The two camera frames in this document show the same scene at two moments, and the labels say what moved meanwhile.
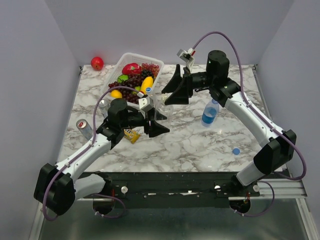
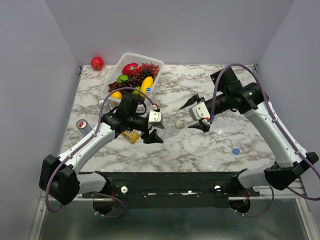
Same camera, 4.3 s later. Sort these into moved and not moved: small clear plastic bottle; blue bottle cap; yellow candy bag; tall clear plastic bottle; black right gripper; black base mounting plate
Moved: tall clear plastic bottle; black right gripper
Not moved: black base mounting plate; small clear plastic bottle; blue bottle cap; yellow candy bag
